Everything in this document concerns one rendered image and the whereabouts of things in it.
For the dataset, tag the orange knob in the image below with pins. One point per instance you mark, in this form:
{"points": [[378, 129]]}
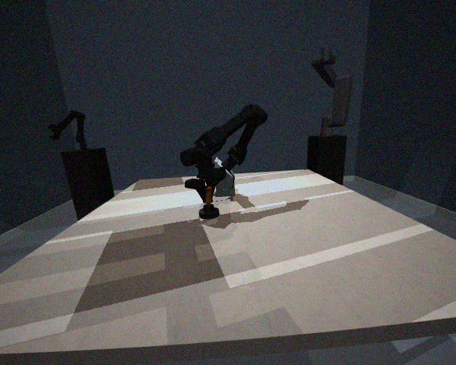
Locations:
{"points": [[209, 197]]}

